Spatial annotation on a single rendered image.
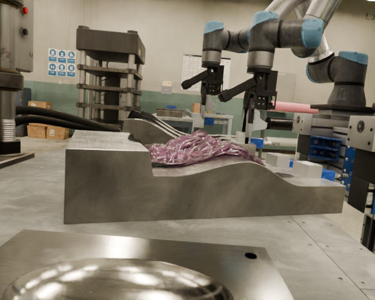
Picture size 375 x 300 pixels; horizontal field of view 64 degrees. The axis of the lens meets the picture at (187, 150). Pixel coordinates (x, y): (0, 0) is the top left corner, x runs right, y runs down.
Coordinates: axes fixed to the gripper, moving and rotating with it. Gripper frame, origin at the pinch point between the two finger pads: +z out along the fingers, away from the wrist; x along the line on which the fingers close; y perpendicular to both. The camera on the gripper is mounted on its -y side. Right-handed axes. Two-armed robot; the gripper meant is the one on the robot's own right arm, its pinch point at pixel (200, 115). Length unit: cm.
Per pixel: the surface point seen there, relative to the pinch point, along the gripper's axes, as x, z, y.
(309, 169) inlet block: -60, 8, 20
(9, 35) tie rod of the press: -26, -20, -60
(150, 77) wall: 619, -67, -98
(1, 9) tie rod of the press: -27, -27, -62
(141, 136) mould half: -36.0, 6.2, -18.0
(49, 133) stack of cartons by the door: 572, 81, -316
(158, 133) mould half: -36.0, 4.8, -13.2
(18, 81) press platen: -26, -7, -58
